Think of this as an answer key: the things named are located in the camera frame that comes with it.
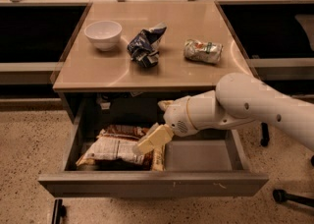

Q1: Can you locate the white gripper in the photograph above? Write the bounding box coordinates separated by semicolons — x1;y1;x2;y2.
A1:
132;96;197;155

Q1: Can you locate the brown chip bag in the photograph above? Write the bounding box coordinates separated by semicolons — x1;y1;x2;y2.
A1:
76;124;165;171

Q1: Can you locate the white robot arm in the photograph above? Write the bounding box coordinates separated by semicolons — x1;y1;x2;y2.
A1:
133;73;314;155

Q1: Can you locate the grey open drawer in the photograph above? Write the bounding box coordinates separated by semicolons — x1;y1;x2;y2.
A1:
37;98;270;198

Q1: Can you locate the crumpled blue chip bag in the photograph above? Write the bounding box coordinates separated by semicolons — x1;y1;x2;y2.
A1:
127;23;167;68

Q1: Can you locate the beige top cabinet counter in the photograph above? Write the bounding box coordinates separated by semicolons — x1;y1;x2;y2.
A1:
49;0;262;124

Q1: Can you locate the white ceramic bowl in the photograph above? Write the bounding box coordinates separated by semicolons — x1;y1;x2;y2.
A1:
84;21;123;51

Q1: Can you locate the black table leg with caster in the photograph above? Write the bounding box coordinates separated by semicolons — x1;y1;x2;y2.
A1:
260;123;270;147

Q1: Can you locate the black object at floor edge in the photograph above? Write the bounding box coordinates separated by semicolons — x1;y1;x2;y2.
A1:
51;199;67;224

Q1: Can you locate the black chair caster leg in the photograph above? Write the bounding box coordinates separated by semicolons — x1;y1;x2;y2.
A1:
272;190;314;207

